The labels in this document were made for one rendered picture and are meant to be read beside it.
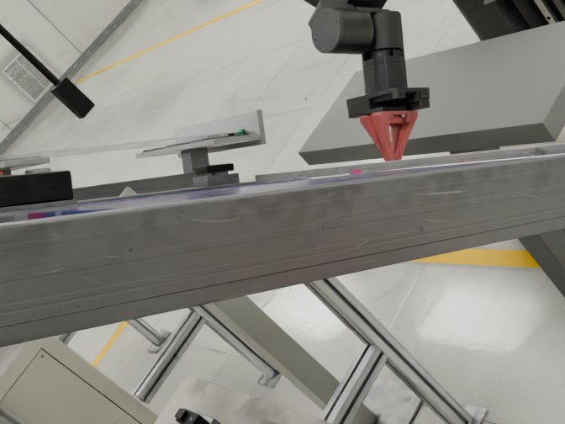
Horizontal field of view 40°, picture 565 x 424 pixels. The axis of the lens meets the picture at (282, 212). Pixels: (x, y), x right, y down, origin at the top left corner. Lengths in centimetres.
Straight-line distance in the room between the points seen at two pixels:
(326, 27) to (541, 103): 36
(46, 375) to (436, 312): 96
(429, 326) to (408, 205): 140
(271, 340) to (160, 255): 121
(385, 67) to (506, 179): 43
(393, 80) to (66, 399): 126
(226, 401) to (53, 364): 90
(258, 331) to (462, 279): 60
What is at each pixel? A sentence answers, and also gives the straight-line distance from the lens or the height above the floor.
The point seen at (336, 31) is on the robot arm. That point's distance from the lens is 99.
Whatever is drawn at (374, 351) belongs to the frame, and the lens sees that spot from 149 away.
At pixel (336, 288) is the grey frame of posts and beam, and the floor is 47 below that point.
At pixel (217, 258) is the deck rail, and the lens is 47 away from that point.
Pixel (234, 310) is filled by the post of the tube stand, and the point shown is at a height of 48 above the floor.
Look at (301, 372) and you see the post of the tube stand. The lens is 170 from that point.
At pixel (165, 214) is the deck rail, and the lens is 45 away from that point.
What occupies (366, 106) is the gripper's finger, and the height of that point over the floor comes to 80.
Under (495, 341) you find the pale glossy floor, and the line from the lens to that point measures 181.
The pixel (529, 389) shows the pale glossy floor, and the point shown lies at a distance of 168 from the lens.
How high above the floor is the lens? 121
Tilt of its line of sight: 25 degrees down
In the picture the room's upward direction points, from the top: 44 degrees counter-clockwise
